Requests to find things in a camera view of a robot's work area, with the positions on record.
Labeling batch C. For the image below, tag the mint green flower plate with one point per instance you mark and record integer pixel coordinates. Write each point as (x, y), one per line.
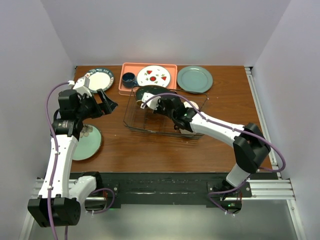
(89, 143)

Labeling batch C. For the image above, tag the dark teal speckled plate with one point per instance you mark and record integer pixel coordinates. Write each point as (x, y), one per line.
(152, 89)

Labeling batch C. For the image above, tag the white watermelon pattern plate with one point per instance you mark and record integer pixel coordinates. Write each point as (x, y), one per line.
(153, 75)

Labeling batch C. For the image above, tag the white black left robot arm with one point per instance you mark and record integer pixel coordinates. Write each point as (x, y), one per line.
(58, 204)

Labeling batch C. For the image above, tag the yellow woven round coaster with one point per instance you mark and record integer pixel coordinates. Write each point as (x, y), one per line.
(138, 102)

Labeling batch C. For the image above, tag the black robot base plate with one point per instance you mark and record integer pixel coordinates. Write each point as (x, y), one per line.
(156, 188)

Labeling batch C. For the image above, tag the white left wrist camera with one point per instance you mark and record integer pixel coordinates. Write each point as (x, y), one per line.
(81, 86)

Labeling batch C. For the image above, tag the salmon pink plastic tray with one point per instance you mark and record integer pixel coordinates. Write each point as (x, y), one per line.
(135, 67)

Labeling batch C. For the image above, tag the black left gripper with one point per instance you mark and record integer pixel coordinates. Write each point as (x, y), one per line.
(108, 106)

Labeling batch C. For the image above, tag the dark blue mug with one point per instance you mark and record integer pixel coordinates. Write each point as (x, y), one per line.
(129, 80)

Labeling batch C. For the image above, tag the white bowl blue striped outside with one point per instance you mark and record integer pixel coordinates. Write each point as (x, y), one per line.
(193, 103)

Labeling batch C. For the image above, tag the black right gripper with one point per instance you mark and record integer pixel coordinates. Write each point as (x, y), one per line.
(160, 102)

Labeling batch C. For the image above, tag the grey green round plate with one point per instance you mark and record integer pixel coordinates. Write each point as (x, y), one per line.
(195, 79)

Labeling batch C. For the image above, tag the black wire dish rack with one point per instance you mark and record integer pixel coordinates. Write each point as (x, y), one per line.
(145, 121)

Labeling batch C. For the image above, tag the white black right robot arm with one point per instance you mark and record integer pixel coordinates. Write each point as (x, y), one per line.
(249, 145)

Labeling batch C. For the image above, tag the aluminium frame rail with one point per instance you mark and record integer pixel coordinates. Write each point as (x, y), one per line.
(230, 203)

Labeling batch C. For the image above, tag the cream white mug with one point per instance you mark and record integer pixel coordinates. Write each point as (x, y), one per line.
(183, 131)

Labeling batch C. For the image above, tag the white plate dark patterned rim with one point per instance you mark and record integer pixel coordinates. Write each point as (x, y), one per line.
(99, 79)

